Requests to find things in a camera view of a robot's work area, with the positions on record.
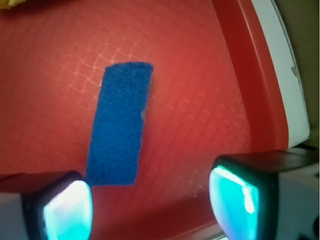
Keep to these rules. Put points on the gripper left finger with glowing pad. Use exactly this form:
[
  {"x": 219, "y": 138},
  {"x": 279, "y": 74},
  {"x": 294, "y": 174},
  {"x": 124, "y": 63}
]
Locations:
[{"x": 45, "y": 206}]

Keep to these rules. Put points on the yellow terry cloth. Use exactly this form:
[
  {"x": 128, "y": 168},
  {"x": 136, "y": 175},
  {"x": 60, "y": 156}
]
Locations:
[{"x": 8, "y": 4}]

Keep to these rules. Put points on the blue sponge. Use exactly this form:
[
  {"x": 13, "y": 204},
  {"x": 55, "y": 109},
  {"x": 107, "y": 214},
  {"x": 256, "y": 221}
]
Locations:
[{"x": 117, "y": 132}]

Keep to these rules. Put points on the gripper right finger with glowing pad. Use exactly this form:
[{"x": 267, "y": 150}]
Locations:
[{"x": 270, "y": 195}]

